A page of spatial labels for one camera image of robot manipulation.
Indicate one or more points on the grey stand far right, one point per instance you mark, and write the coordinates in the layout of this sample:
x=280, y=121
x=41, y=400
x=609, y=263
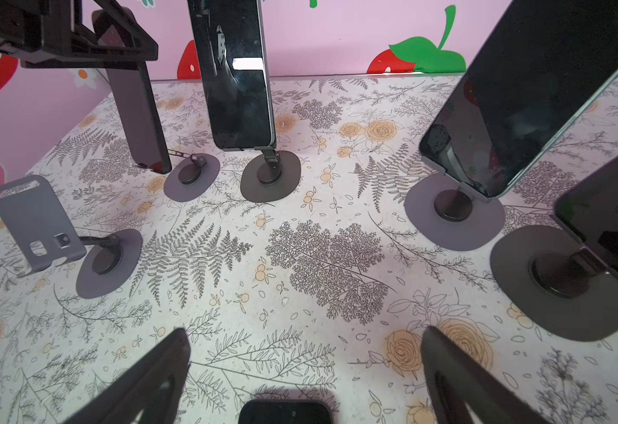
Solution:
x=557, y=283

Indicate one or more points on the black smartphone front stand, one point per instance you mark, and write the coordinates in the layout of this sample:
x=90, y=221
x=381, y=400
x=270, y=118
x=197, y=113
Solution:
x=276, y=411

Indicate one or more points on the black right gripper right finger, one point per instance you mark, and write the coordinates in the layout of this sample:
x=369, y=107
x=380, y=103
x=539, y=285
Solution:
x=460, y=388

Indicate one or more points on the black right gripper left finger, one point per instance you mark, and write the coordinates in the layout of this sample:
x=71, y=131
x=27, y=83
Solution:
x=148, y=392

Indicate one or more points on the grey phone stand front left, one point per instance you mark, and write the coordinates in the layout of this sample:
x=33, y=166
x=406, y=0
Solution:
x=38, y=223

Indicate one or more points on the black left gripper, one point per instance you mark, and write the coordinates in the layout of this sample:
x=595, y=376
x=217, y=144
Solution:
x=51, y=35

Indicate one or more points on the grey stand right back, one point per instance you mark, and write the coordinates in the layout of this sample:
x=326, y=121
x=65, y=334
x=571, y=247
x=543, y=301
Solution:
x=451, y=215

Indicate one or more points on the dark grey stand centre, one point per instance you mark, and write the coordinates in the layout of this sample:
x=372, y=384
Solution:
x=271, y=176

